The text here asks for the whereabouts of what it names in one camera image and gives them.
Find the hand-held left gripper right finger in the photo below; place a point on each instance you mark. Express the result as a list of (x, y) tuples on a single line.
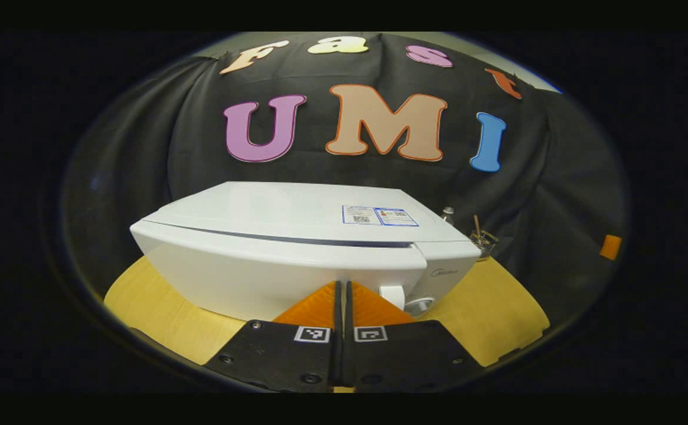
[(403, 354)]

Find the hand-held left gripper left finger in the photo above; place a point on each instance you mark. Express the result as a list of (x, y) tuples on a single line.
[(284, 354)]

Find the wooden stick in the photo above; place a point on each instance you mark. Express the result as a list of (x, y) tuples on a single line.
[(476, 224)]

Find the clear glass cup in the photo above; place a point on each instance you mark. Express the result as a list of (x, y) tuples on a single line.
[(484, 245)]

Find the white microwave oven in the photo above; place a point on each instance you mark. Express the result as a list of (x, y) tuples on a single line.
[(261, 260)]

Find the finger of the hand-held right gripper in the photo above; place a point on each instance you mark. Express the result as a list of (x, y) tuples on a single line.
[(610, 247)]

